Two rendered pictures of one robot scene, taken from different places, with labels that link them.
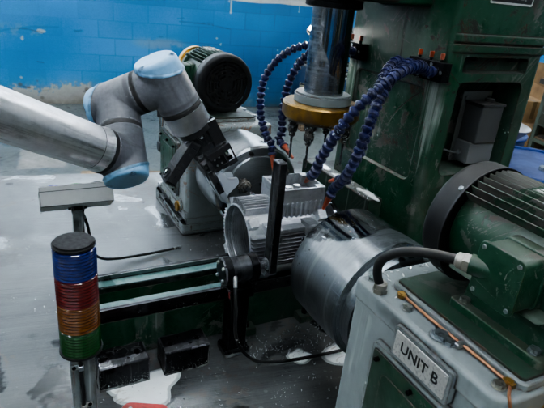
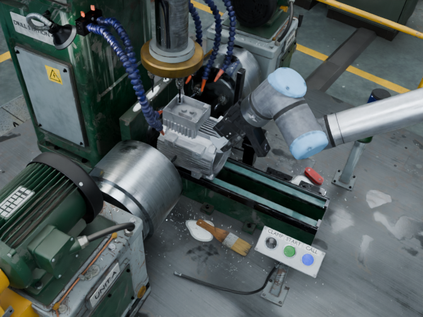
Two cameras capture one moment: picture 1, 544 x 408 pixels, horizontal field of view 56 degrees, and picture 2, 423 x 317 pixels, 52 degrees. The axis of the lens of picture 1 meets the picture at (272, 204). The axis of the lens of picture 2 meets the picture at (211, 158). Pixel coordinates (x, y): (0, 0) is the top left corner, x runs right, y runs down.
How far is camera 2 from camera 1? 195 cm
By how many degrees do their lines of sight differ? 96
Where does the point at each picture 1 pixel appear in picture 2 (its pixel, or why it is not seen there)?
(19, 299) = (327, 305)
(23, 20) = not seen: outside the picture
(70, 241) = (383, 93)
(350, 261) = (251, 64)
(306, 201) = (191, 105)
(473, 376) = (295, 23)
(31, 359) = (343, 244)
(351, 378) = not seen: hidden behind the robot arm
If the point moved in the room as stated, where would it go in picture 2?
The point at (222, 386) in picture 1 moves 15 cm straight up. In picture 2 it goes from (271, 165) to (278, 137)
